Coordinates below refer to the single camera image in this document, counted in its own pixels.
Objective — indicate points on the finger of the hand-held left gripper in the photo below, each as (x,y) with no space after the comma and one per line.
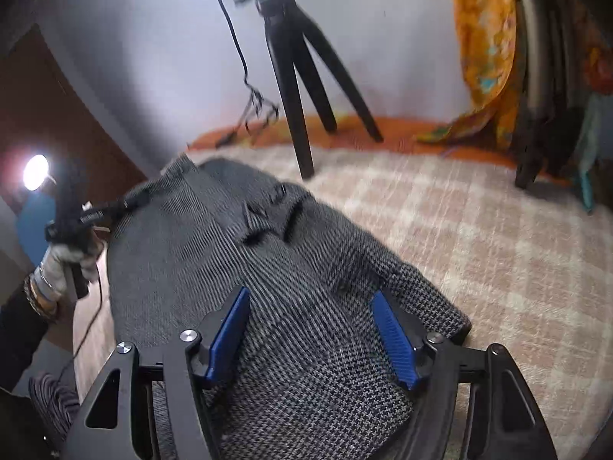
(122,203)

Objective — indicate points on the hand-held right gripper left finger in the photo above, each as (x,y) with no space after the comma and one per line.
(229,338)

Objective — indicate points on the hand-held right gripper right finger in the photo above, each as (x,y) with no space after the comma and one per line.
(393,340)

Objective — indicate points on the grey houndstooth pants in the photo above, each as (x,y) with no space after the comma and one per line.
(268,287)

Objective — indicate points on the person's left forearm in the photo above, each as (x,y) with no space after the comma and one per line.
(19,330)

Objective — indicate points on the person's left hand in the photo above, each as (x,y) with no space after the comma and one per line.
(64,263)

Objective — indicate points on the metal wrist bangles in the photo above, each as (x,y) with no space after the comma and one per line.
(40,294)

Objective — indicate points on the brown wooden door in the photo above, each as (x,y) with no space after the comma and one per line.
(57,120)

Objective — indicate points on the beige plaid blanket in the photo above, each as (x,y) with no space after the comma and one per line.
(503,258)

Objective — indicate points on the striped clothing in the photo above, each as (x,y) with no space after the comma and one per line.
(52,407)

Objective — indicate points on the orange bedsheet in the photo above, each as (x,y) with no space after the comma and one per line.
(402,139)

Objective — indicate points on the black tripod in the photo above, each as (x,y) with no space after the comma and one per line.
(297,81)

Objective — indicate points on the teal cloth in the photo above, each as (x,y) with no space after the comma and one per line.
(588,163)

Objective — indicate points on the dark hanging clothes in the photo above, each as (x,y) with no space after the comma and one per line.
(550,105)

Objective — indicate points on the orange printed hanging cloth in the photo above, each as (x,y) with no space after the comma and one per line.
(488,43)

